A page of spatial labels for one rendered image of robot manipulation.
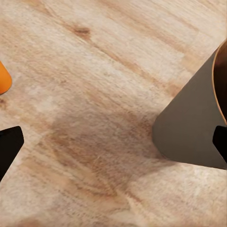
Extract trash can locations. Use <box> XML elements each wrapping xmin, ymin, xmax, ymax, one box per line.
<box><xmin>153</xmin><ymin>39</ymin><xmax>227</xmax><ymax>170</ymax></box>

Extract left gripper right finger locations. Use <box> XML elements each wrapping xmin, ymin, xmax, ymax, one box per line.
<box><xmin>212</xmin><ymin>126</ymin><xmax>227</xmax><ymax>163</ymax></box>

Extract can of soda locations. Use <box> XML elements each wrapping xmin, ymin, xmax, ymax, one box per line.
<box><xmin>0</xmin><ymin>61</ymin><xmax>12</xmax><ymax>95</ymax></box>

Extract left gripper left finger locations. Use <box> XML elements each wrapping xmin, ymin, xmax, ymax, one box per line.
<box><xmin>0</xmin><ymin>126</ymin><xmax>24</xmax><ymax>182</ymax></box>

